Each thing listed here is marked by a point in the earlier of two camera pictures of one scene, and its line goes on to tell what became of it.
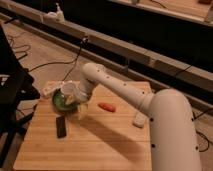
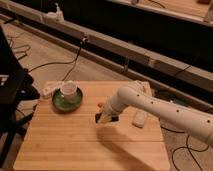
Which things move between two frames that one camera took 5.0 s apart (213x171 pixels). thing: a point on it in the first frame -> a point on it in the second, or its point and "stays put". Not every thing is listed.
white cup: x=68 y=87 stays put
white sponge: x=139 y=119 stays put
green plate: x=58 y=100 stays put
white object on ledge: x=57 y=16 stays put
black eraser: x=60 y=125 -> x=98 y=115
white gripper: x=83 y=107 -> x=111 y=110
